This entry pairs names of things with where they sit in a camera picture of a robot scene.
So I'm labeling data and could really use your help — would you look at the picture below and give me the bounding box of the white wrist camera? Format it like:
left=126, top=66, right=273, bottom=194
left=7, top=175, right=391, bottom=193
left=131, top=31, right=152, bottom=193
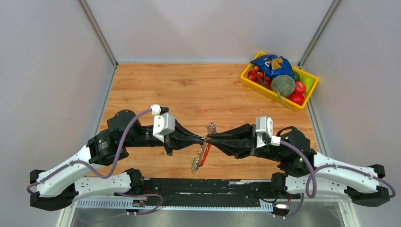
left=151, top=105, right=175, bottom=142
left=255, top=116, right=281, bottom=148

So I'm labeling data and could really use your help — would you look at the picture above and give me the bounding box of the red apple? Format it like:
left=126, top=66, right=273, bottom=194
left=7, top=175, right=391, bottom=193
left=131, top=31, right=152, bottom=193
left=288, top=93, right=305, bottom=105
left=294, top=81, right=306, bottom=94

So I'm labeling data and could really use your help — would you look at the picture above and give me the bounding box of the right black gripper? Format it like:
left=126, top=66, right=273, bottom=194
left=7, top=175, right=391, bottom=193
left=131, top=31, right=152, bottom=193
left=206, top=123, right=285, bottom=163

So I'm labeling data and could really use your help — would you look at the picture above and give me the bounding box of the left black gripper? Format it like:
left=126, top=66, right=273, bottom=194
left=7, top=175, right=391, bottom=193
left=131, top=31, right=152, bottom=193
left=124, top=118, right=204, bottom=155

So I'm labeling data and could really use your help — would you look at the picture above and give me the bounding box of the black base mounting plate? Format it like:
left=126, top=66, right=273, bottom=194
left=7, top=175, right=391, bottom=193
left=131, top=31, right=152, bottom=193
left=127, top=178, right=289, bottom=208

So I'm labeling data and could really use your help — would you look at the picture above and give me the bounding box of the red apple lower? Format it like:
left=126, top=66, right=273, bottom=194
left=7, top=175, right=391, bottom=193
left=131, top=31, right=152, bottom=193
left=288, top=93, right=305, bottom=105

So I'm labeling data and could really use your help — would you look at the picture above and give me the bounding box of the red cherry tomatoes bunch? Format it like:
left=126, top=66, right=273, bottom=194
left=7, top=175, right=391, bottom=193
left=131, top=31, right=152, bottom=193
left=247, top=65, right=271, bottom=90

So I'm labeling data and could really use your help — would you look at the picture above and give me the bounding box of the light green apple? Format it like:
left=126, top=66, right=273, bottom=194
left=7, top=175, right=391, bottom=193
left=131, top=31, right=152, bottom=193
left=300, top=76, right=315, bottom=93

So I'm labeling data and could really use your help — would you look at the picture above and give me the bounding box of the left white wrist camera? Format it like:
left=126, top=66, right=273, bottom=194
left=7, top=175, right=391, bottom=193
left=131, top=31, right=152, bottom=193
left=151, top=105, right=175, bottom=142

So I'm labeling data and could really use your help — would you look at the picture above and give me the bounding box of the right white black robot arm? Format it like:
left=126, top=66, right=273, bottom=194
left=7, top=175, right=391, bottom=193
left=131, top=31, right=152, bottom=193
left=207, top=120, right=396, bottom=207

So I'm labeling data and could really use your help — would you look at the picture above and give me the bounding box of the green round melon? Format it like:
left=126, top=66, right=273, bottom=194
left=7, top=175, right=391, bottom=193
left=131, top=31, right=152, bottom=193
left=270, top=75, right=296, bottom=98

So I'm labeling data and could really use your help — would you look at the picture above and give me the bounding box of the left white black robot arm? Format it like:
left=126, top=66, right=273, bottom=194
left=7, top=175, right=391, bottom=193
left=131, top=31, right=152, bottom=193
left=27, top=105, right=204, bottom=211

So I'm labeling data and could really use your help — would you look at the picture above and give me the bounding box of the white slotted cable duct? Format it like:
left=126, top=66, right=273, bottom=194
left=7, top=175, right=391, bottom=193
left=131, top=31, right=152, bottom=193
left=75, top=198, right=273, bottom=212

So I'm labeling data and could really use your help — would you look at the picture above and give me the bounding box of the red apple upper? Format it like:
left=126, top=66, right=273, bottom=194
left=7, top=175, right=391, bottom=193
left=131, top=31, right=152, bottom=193
left=294, top=81, right=306, bottom=94

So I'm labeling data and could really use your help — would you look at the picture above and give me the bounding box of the aluminium frame rail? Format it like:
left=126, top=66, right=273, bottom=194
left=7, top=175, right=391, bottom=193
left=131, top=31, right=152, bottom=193
left=57, top=196, right=359, bottom=227

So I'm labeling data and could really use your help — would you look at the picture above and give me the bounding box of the dark green fruit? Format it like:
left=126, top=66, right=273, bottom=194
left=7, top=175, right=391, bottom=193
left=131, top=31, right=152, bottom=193
left=293, top=71, right=300, bottom=81

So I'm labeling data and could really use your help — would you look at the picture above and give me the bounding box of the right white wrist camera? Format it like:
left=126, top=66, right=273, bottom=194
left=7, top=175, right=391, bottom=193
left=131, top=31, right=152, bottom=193
left=255, top=116, right=281, bottom=148

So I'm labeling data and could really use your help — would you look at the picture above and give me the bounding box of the blue chips bag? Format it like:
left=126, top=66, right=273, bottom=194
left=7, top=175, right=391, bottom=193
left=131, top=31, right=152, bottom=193
left=254, top=54, right=295, bottom=79

